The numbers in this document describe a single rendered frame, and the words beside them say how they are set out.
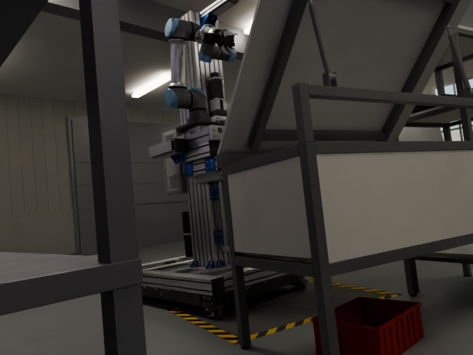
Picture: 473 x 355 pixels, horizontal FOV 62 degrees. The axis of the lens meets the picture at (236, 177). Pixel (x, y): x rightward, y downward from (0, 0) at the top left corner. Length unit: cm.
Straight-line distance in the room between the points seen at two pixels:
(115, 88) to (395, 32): 178
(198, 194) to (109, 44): 237
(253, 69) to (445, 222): 99
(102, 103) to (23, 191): 750
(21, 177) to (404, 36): 689
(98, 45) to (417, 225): 142
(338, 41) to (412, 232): 87
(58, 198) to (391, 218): 708
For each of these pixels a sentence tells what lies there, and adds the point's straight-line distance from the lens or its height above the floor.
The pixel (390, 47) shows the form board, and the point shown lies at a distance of 213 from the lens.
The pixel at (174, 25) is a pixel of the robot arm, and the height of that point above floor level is 173.
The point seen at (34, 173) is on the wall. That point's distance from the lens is 802.
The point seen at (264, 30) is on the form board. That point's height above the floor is 129.
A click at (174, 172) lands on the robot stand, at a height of 91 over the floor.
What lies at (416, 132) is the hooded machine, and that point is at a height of 123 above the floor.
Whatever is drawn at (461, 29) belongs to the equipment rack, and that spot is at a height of 143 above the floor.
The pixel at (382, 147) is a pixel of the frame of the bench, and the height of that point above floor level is 78.
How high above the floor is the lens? 61
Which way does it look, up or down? 4 degrees up
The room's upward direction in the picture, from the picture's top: 6 degrees counter-clockwise
